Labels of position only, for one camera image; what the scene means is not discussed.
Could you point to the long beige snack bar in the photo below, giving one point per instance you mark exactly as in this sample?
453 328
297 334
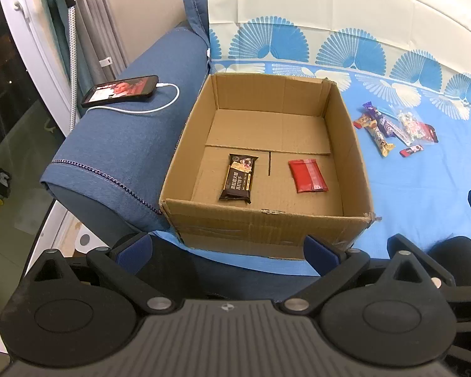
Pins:
382 141

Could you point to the black white patterned pole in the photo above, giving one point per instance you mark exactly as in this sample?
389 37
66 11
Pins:
73 66

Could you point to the purple candy wrapper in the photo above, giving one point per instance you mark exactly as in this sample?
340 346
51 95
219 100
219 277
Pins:
371 110

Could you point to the grey curtain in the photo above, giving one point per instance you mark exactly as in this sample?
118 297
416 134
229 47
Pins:
98 27

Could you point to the purple white snack bar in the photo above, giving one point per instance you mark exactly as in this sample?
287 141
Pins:
388 125

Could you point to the teal curtain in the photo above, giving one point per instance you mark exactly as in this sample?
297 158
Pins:
53 19

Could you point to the clear candy bag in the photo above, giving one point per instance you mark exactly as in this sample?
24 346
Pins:
410 123

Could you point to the blue fan-print cloth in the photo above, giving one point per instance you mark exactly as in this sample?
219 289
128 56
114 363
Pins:
416 204

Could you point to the red coffee packet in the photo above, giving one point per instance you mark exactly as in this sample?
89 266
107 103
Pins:
429 133

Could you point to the dark brown snack packet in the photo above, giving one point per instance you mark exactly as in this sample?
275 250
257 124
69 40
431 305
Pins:
239 178

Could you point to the thin blue strip packet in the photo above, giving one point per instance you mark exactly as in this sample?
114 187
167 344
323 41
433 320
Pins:
390 112

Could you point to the black smartphone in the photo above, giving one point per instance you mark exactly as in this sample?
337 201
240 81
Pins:
121 90

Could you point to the white door frame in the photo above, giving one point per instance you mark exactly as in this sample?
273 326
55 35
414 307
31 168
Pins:
35 47

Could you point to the cardboard box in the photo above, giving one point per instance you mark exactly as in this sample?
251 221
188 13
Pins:
259 239

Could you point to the plain red snack packet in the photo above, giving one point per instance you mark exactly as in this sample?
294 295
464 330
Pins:
308 176

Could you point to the small red black packet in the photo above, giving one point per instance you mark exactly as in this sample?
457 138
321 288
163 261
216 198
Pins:
411 151

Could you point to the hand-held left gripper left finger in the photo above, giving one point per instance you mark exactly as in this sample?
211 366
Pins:
132 252

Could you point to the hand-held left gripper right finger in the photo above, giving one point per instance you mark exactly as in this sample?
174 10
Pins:
321 255

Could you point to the white round object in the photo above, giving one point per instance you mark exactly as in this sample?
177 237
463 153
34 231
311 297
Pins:
87 240

